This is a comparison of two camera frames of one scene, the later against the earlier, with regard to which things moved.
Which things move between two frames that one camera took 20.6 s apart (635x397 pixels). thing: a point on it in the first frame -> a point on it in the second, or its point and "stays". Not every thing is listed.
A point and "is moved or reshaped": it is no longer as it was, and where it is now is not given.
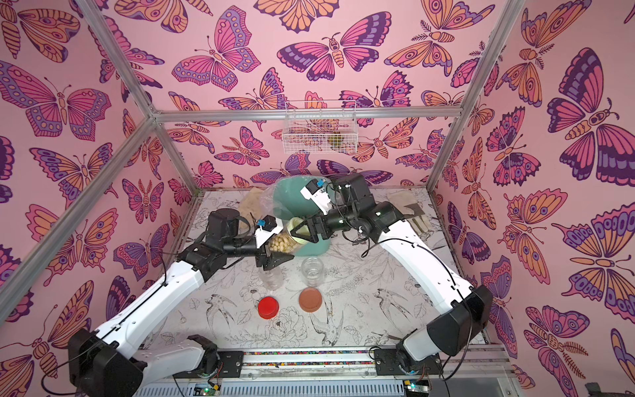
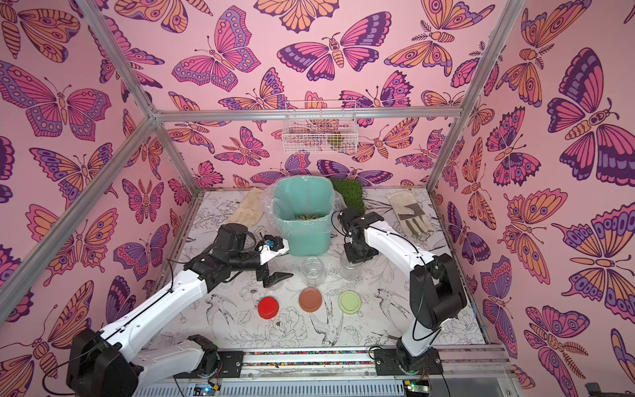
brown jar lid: x=310 y=299 stays
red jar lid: x=268 y=308 stays
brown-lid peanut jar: x=312 y=270 stays
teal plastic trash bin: x=289 y=203 stays
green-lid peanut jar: x=284 y=241 is moved or reshaped
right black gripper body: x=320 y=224 -> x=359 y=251
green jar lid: x=293 y=222 -> x=350 y=302
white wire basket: x=323 y=126 stays
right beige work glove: x=408 y=206 stays
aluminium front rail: x=462 y=360 stays
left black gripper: x=273 y=260 -> x=272 y=279
